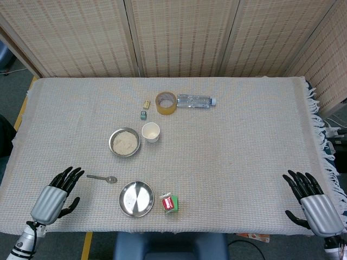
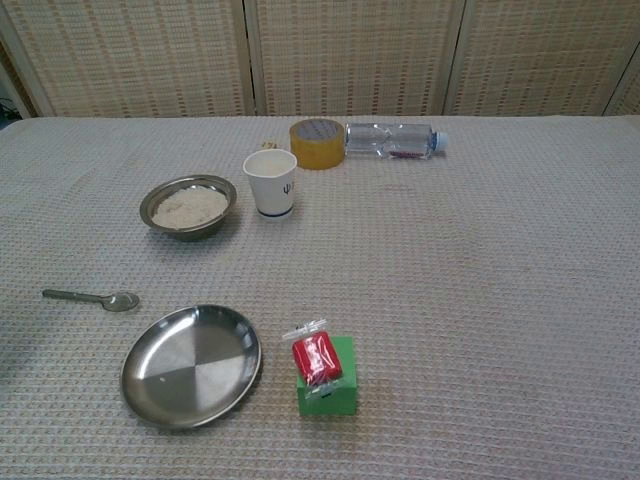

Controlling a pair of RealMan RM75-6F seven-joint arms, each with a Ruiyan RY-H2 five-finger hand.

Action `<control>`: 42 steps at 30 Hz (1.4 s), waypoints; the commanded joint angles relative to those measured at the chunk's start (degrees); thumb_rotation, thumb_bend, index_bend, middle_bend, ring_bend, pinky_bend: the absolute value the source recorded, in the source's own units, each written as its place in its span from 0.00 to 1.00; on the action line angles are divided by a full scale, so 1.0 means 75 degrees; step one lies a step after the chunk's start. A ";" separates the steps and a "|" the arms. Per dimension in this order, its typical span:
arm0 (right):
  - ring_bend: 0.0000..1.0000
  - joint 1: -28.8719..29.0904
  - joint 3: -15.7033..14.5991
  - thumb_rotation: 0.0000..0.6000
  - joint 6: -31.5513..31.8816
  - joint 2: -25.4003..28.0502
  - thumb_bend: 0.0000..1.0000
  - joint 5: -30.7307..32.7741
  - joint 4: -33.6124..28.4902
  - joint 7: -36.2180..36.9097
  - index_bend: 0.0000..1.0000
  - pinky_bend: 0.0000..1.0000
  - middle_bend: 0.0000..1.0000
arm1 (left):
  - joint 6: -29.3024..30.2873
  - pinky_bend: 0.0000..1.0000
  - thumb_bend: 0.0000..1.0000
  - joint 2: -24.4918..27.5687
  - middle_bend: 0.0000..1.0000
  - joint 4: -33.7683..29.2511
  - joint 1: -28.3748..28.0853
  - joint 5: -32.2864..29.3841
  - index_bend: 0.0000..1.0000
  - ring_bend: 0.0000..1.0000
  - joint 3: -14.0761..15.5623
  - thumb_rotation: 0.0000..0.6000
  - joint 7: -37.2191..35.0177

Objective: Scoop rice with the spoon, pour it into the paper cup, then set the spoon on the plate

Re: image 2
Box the metal spoon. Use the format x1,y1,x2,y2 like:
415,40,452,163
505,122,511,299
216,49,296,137
41,288,141,314

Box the white paper cup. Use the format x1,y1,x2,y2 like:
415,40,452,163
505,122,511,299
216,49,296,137
242,149,299,223

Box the steel bowl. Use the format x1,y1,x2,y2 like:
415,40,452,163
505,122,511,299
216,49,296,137
139,174,239,243

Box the steel plate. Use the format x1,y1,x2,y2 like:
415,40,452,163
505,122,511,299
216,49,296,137
119,304,263,431

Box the yellow tape roll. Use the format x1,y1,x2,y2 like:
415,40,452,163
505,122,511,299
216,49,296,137
288,118,347,172

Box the red item in clear wrapper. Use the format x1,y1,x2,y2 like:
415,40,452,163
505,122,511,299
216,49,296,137
281,316,346,401

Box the clear plastic water bottle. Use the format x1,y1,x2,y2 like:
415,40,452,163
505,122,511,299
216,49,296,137
344,122,450,162

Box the green block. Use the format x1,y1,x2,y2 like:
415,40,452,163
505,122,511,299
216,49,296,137
295,335,361,418

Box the beige woven tablecloth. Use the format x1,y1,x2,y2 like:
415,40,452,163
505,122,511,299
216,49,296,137
0,114,640,480

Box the woven bamboo screen panel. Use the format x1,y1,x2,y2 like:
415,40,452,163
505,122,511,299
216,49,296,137
602,64,640,118
0,0,254,119
444,0,640,119
244,0,469,119

